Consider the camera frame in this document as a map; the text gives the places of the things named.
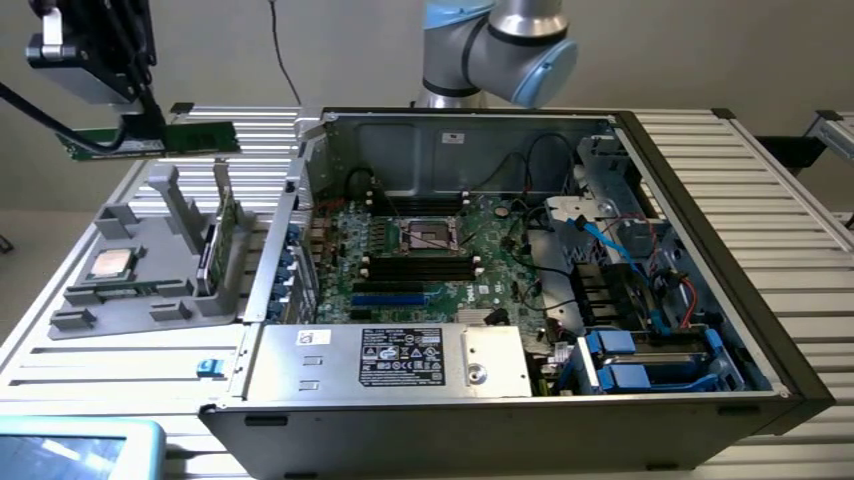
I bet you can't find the red SATA wire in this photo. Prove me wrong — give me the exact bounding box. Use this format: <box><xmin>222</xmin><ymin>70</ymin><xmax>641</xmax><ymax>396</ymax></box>
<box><xmin>676</xmin><ymin>272</ymin><xmax>703</xmax><ymax>332</ymax></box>

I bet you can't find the silver power supply unit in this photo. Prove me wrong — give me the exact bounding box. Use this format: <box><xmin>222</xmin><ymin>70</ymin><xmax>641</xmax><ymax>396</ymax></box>
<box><xmin>240</xmin><ymin>323</ymin><xmax>533</xmax><ymax>402</ymax></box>

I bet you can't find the green Dell motherboard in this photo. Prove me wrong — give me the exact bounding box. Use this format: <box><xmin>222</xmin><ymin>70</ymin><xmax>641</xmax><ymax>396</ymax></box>
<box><xmin>302</xmin><ymin>192</ymin><xmax>574</xmax><ymax>326</ymax></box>

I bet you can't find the disk bay with blue handles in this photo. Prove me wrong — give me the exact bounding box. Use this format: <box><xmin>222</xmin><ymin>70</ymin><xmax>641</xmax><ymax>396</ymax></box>
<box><xmin>576</xmin><ymin>327</ymin><xmax>747</xmax><ymax>397</ymax></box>

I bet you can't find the long black expansion slot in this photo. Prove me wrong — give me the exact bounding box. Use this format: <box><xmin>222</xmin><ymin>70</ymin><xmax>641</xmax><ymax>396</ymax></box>
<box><xmin>350</xmin><ymin>281</ymin><xmax>426</xmax><ymax>295</ymax></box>

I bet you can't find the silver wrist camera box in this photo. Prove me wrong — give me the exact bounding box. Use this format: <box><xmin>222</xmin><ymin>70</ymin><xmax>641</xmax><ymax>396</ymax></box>
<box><xmin>23</xmin><ymin>8</ymin><xmax>135</xmax><ymax>107</ymax></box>

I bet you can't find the blue SATA wire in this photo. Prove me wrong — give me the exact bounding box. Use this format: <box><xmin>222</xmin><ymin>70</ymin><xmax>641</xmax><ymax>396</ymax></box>
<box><xmin>564</xmin><ymin>213</ymin><xmax>671</xmax><ymax>334</ymax></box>

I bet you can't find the CPU socket with metal frame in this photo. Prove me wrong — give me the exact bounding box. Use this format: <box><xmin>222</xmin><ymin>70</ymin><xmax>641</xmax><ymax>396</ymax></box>
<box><xmin>397</xmin><ymin>216</ymin><xmax>462</xmax><ymax>257</ymax></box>

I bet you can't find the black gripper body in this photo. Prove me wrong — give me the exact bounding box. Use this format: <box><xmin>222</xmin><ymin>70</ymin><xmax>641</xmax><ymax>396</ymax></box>
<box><xmin>57</xmin><ymin>0</ymin><xmax>159</xmax><ymax>100</ymax></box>

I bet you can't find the metal drive cage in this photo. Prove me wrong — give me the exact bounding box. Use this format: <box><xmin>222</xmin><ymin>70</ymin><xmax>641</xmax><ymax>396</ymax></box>
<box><xmin>542</xmin><ymin>133</ymin><xmax>672</xmax><ymax>264</ymax></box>

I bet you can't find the black fan shroud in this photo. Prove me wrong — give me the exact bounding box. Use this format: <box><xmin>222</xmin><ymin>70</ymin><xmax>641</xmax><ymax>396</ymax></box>
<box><xmin>570</xmin><ymin>262</ymin><xmax>652</xmax><ymax>332</ymax></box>

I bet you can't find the green RAM stick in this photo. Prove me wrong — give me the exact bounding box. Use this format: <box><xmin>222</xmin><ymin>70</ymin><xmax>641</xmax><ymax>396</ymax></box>
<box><xmin>194</xmin><ymin>158</ymin><xmax>242</xmax><ymax>297</ymax></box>
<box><xmin>54</xmin><ymin>121</ymin><xmax>242</xmax><ymax>164</ymax></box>

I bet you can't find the thin black hanging cable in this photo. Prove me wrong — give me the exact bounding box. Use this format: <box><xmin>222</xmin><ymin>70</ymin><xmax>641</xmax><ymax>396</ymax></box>
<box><xmin>266</xmin><ymin>0</ymin><xmax>302</xmax><ymax>107</ymax></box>

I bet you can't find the open grey PC case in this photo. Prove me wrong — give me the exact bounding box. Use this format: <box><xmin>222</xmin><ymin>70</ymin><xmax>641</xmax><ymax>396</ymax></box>
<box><xmin>197</xmin><ymin>106</ymin><xmax>836</xmax><ymax>480</ymax></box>

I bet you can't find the CPU chip with metal lid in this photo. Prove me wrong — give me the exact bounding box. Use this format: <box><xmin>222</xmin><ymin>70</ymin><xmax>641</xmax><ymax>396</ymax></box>
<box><xmin>86</xmin><ymin>246</ymin><xmax>146</xmax><ymax>282</ymax></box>

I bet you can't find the black RAM slot bank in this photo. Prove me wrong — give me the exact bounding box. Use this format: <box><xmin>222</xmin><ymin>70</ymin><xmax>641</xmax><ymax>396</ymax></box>
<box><xmin>358</xmin><ymin>253</ymin><xmax>484</xmax><ymax>282</ymax></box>
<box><xmin>362</xmin><ymin>190</ymin><xmax>470</xmax><ymax>217</ymax></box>

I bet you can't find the blue expansion slot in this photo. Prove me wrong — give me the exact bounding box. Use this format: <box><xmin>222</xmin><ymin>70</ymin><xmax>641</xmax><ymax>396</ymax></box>
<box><xmin>350</xmin><ymin>293</ymin><xmax>429</xmax><ymax>308</ymax></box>

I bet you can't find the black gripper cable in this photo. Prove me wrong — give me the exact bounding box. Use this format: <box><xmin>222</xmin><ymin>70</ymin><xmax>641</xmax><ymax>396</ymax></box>
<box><xmin>0</xmin><ymin>81</ymin><xmax>129</xmax><ymax>155</ymax></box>

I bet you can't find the grey plastic parts rack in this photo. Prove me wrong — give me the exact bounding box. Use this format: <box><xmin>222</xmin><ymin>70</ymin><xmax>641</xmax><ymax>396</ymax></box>
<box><xmin>45</xmin><ymin>163</ymin><xmax>260</xmax><ymax>342</ymax></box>

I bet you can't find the blue teach pendant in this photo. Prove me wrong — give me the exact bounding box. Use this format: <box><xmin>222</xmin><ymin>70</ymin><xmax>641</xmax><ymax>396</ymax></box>
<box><xmin>0</xmin><ymin>416</ymin><xmax>169</xmax><ymax>480</ymax></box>

